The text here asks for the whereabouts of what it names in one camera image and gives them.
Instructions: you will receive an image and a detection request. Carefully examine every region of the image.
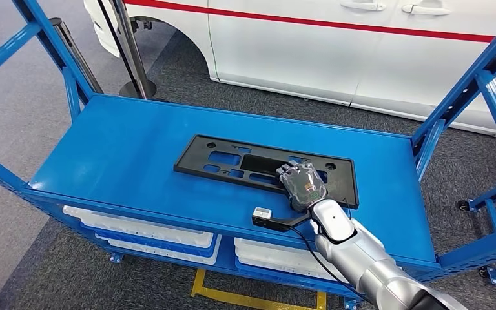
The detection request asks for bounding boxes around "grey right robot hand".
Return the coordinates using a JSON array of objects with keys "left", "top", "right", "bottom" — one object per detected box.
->
[{"left": 275, "top": 161, "right": 329, "bottom": 214}]

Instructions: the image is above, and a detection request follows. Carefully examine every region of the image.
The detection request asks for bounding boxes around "black plastic panel part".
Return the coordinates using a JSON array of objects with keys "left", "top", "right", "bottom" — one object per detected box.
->
[{"left": 173, "top": 134, "right": 360, "bottom": 210}]

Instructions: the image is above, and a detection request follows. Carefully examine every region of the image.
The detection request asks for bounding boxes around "blue metal shelf rack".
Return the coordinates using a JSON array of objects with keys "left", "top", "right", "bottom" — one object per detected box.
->
[{"left": 0, "top": 0, "right": 496, "bottom": 310}]

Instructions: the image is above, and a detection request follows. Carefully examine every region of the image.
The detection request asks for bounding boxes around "blue wheeled shelf rack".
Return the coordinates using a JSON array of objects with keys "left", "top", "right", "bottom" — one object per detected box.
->
[{"left": 457, "top": 175, "right": 496, "bottom": 287}]

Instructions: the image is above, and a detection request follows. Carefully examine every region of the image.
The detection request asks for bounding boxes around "white car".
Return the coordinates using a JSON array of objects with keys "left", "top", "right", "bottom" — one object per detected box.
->
[{"left": 83, "top": 0, "right": 496, "bottom": 138}]

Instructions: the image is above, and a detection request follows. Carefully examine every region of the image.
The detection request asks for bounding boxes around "black right camera bracket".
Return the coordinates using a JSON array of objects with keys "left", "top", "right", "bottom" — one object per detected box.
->
[{"left": 252, "top": 211, "right": 314, "bottom": 234}]

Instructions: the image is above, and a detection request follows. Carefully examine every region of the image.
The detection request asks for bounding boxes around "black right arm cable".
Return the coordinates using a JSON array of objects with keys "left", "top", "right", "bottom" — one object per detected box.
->
[{"left": 289, "top": 225, "right": 353, "bottom": 287}]

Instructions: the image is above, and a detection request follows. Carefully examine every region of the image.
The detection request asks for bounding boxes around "silver stanchion post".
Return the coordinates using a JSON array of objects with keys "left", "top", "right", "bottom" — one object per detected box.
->
[{"left": 108, "top": 0, "right": 158, "bottom": 100}]

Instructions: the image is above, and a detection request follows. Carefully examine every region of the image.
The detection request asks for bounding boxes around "dark metal post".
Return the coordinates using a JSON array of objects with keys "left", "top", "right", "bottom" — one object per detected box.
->
[{"left": 48, "top": 17, "right": 105, "bottom": 95}]

